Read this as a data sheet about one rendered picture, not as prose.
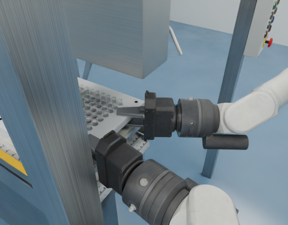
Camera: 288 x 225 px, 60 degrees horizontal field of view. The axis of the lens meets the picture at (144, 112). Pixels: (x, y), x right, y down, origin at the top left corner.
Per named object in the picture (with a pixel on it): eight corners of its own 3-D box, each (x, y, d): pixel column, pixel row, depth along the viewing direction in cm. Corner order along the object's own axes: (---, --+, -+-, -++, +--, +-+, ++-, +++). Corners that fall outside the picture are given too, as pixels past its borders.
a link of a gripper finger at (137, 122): (116, 124, 55) (144, 125, 55) (117, 115, 58) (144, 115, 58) (116, 129, 56) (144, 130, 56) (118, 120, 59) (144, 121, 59)
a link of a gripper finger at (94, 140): (92, 134, 50) (114, 149, 47) (79, 143, 48) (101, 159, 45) (91, 128, 49) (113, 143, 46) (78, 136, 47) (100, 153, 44)
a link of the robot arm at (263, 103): (220, 111, 51) (275, 79, 51) (208, 114, 60) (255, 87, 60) (236, 139, 50) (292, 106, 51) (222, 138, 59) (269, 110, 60)
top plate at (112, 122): (-8, 127, 55) (-11, 120, 53) (73, 80, 71) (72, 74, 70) (72, 175, 44) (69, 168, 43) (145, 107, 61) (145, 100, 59)
